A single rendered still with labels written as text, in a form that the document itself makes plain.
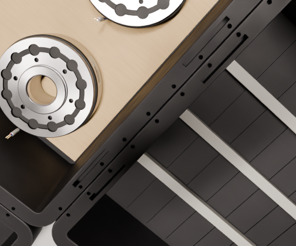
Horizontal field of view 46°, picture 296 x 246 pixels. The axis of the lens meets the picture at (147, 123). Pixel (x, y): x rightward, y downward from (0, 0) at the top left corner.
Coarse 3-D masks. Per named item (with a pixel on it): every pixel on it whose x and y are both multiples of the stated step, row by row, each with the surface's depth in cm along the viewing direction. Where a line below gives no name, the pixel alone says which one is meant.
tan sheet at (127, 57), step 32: (0, 0) 35; (32, 0) 35; (64, 0) 35; (192, 0) 34; (0, 32) 36; (32, 32) 36; (64, 32) 36; (96, 32) 35; (128, 32) 35; (160, 32) 35; (128, 64) 36; (160, 64) 36; (128, 96) 37; (96, 128) 39
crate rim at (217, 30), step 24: (240, 0) 24; (216, 24) 25; (192, 48) 25; (216, 48) 25; (168, 72) 26; (192, 72) 26; (168, 96) 27; (144, 120) 27; (120, 144) 28; (96, 168) 29; (0, 192) 30; (72, 192) 30; (24, 216) 31; (48, 216) 31
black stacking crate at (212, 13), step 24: (144, 96) 28; (0, 120) 37; (120, 120) 30; (0, 144) 34; (24, 144) 37; (48, 144) 40; (96, 144) 33; (0, 168) 32; (24, 168) 34; (48, 168) 37; (72, 168) 37; (24, 192) 32; (48, 192) 34
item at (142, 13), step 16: (96, 0) 31; (112, 0) 31; (128, 0) 31; (144, 0) 31; (160, 0) 31; (176, 0) 31; (112, 16) 32; (128, 16) 32; (144, 16) 32; (160, 16) 31
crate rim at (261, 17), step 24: (264, 0) 24; (288, 0) 24; (240, 24) 25; (264, 24) 24; (240, 48) 25; (216, 72) 26; (192, 96) 26; (168, 120) 27; (144, 144) 28; (96, 192) 31; (72, 216) 30; (72, 240) 31
